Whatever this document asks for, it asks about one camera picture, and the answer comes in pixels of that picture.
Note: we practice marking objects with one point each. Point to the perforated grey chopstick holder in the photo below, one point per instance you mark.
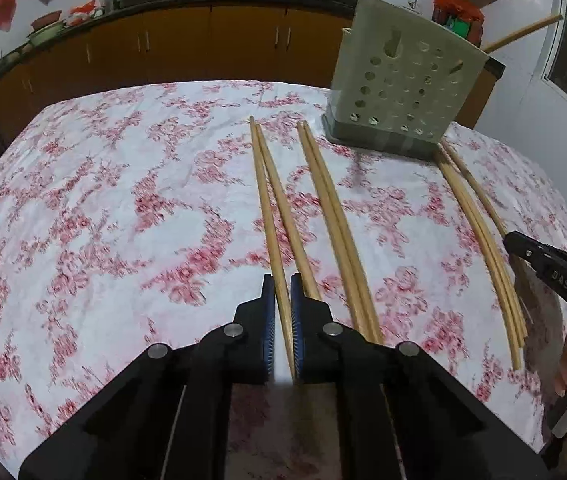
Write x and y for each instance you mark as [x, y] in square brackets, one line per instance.
[403, 85]

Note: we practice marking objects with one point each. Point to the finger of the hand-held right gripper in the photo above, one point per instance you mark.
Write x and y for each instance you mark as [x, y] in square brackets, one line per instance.
[558, 275]

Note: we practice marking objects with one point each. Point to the red bag over bottles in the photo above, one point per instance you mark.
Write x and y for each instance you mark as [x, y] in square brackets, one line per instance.
[458, 12]

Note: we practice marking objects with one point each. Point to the red and white plastic bag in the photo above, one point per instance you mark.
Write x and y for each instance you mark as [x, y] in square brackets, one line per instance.
[83, 12]

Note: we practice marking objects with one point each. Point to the red basin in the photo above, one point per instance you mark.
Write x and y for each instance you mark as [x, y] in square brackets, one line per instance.
[47, 20]

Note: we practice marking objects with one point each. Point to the orange lower kitchen cabinets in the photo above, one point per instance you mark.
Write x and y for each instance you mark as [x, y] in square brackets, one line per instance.
[188, 45]

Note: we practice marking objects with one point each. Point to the black kitchen countertop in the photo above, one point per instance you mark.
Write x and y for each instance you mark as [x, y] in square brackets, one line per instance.
[163, 4]

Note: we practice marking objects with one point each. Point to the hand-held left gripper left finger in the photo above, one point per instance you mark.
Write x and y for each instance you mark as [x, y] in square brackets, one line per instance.
[268, 332]

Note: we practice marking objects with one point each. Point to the green basin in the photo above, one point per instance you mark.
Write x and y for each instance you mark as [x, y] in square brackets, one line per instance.
[45, 35]

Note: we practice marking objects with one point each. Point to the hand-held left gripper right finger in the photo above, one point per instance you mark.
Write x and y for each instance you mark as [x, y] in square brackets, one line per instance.
[297, 332]

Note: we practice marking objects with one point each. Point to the red floral tablecloth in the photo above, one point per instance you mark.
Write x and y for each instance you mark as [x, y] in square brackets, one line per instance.
[113, 210]

